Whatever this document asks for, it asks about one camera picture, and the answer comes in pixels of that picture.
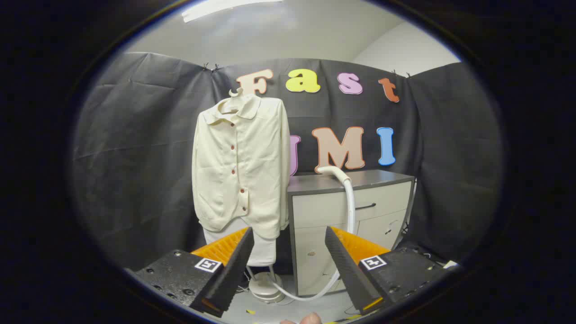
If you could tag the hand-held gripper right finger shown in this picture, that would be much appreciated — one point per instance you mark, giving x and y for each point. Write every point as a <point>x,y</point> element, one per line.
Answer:
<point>346,270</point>

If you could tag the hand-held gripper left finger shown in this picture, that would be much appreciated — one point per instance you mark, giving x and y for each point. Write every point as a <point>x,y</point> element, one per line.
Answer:
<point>234,274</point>

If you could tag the cream button-up shirt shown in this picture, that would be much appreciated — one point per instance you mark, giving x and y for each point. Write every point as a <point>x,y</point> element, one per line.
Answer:
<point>243,171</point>

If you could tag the white steamer base stand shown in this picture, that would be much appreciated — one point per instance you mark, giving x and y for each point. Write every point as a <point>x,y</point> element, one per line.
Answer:
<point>265,288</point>

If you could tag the white plastic clothes hanger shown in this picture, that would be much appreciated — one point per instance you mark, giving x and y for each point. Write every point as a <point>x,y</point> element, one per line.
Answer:
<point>236,92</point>

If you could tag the grey and cream cabinet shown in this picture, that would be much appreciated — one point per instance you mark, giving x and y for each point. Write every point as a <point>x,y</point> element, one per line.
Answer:
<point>324,211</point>

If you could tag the black backdrop cloth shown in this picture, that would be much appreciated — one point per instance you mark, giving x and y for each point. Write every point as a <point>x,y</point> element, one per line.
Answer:
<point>144,157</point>

